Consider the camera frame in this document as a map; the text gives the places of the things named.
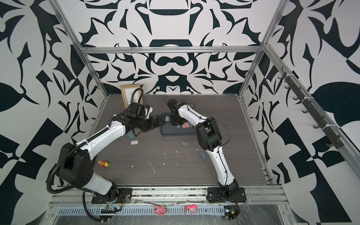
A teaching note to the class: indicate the blue eraser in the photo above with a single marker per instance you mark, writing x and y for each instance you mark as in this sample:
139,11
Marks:
131,136
203,155

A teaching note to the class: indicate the pink eraser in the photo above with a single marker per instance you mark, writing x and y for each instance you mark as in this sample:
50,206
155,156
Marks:
185,125

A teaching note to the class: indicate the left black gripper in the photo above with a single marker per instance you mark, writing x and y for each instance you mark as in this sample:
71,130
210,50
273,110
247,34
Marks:
152,124

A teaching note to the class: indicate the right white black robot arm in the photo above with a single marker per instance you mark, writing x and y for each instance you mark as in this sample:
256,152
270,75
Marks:
210,140

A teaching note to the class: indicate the dark grey storage box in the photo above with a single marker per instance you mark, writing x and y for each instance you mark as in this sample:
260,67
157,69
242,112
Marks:
168,129

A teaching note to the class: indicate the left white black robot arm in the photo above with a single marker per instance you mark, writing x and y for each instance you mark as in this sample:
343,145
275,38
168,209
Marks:
75,162

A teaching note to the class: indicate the small red yellow toy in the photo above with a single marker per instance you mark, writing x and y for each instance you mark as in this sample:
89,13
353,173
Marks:
103,164

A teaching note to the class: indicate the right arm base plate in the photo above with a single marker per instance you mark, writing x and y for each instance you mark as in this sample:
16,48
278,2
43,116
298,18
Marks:
216,195

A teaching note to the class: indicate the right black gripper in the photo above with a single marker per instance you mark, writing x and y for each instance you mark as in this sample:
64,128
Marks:
173,122

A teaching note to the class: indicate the wall hook rail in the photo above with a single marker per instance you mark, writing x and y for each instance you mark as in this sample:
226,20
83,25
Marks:
312,107

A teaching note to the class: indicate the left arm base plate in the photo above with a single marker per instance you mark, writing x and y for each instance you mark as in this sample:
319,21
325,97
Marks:
119,195

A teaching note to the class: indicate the wooden picture frame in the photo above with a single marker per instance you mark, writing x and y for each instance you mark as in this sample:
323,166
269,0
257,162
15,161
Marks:
127,92

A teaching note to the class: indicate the pink clip toy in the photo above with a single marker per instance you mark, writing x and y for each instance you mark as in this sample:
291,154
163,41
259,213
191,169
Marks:
191,209

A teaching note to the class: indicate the pink pig toy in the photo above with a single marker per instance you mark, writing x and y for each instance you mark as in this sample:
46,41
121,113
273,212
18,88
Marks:
159,210

